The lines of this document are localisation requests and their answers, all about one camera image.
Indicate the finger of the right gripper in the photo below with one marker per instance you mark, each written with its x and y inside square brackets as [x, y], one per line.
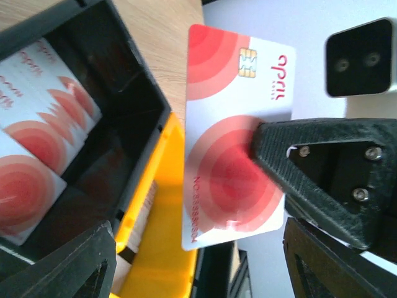
[339, 174]

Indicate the black bin with teal cards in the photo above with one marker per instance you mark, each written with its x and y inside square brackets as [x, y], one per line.
[221, 271]

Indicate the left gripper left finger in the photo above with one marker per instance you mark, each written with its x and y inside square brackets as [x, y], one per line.
[83, 267]

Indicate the red white credit card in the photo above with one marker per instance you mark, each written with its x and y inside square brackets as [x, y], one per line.
[234, 83]

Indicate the yellow bin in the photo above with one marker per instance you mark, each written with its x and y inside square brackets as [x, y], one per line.
[161, 268]

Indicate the stack of red white cards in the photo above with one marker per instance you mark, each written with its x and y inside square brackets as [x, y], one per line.
[46, 116]

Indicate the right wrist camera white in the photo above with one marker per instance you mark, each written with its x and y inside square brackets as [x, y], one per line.
[361, 60]

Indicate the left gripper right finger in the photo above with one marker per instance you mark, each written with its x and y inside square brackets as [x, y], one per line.
[320, 266]

